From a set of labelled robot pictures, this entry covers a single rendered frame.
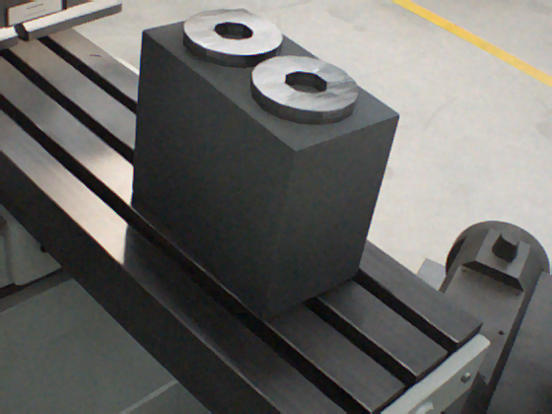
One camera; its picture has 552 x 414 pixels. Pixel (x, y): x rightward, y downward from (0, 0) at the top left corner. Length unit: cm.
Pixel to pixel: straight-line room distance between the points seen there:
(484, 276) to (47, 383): 74
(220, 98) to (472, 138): 236
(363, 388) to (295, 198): 17
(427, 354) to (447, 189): 196
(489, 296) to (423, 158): 143
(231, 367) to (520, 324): 80
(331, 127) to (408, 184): 201
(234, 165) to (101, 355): 62
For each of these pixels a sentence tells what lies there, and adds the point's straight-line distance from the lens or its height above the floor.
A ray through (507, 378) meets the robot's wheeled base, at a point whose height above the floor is 57.
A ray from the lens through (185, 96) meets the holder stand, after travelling 75.
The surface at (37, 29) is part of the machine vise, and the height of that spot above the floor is 97.
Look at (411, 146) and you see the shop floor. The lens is 287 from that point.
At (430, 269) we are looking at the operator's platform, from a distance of 175.
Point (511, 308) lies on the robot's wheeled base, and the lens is 144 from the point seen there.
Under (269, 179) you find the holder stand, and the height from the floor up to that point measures 111.
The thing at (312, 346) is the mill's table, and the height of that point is 96.
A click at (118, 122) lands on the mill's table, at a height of 96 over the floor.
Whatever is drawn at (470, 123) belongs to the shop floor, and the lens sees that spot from 311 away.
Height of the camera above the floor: 150
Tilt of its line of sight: 37 degrees down
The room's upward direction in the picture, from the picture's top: 11 degrees clockwise
